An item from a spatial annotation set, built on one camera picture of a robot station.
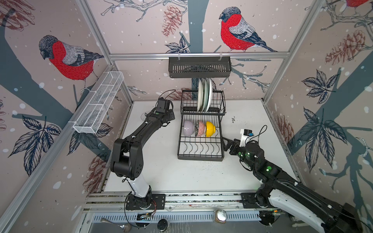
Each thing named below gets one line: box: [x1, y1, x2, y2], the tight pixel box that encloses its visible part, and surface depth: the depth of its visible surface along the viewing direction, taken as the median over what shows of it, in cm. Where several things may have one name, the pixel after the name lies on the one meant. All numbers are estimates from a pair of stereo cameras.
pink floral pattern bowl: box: [195, 119, 206, 137], surface depth 94 cm
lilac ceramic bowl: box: [183, 119, 195, 137], surface depth 94 cm
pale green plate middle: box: [202, 78, 209, 112], surface depth 78 cm
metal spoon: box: [100, 217, 133, 233], surface depth 68 cm
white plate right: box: [205, 77, 213, 113], surface depth 76 cm
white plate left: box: [197, 78, 204, 112], surface depth 79 cm
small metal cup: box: [215, 208, 227, 224], surface depth 62 cm
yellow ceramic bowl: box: [205, 120, 217, 138], surface depth 94 cm
